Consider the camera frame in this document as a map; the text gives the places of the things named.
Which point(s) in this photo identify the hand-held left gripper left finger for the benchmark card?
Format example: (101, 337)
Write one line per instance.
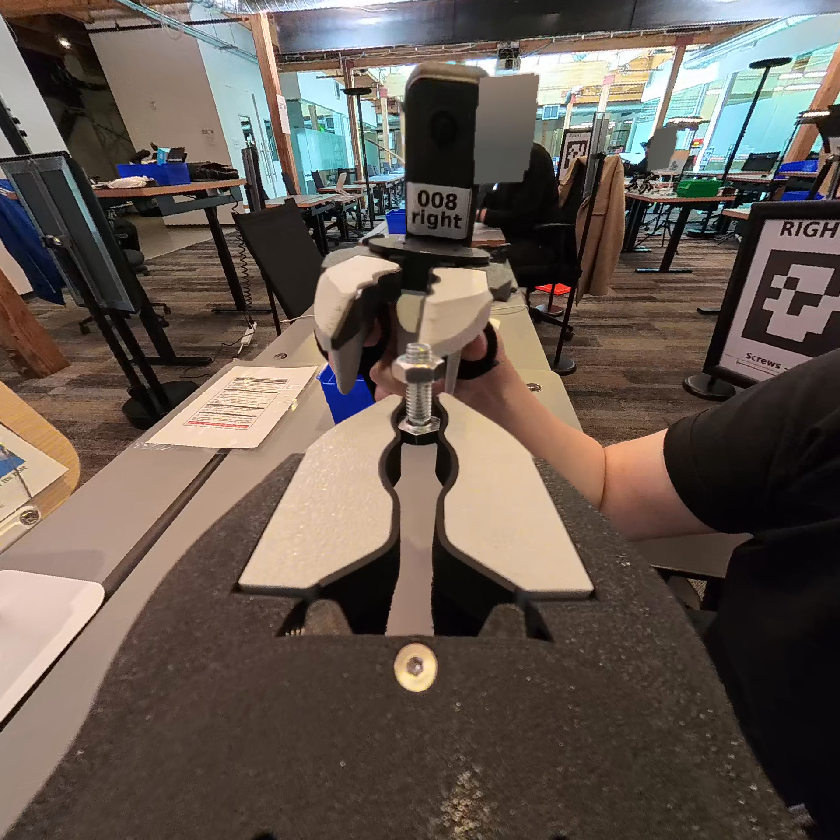
(315, 512)

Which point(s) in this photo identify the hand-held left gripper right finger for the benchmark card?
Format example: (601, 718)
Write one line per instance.
(512, 525)

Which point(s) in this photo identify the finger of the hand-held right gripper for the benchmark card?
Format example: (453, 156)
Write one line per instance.
(453, 315)
(348, 308)

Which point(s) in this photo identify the silver hex nut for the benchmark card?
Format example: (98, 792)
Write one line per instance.
(413, 371)

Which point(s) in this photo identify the blue divided plastic bin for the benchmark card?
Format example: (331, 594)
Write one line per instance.
(341, 394)

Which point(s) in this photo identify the silver hex bolt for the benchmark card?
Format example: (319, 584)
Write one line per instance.
(415, 400)

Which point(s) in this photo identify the person's right hand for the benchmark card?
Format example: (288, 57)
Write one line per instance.
(499, 400)

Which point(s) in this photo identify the black floor lamp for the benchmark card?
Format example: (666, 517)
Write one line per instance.
(358, 92)
(769, 64)

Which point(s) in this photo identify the blue storage bin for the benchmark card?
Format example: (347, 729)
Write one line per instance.
(154, 172)
(395, 220)

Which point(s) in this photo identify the small red object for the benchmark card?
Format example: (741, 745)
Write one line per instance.
(552, 289)

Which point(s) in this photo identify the black coat rack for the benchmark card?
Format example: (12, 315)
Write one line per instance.
(564, 364)

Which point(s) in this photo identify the white printed paper sheet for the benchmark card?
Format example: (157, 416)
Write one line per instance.
(236, 407)

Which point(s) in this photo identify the small fiducial marker sign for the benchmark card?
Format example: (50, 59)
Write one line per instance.
(576, 154)

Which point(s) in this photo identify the beige hanging coat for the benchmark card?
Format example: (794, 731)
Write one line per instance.
(600, 223)

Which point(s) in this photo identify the wooden top desk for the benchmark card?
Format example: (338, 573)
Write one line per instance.
(676, 203)
(170, 193)

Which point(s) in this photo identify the green plastic bin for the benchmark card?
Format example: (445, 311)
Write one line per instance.
(697, 189)

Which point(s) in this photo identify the wooden document stand board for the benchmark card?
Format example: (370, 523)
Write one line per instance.
(39, 446)

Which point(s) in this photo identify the black monitor on stand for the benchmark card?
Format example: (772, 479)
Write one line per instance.
(72, 229)

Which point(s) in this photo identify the white stand base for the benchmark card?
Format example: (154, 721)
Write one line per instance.
(33, 623)

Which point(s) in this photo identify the blue hanging jacket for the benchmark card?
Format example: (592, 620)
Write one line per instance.
(26, 249)

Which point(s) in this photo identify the large fiducial marker sign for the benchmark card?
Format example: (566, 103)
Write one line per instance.
(781, 295)

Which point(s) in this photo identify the wooden post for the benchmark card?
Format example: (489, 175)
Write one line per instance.
(23, 328)

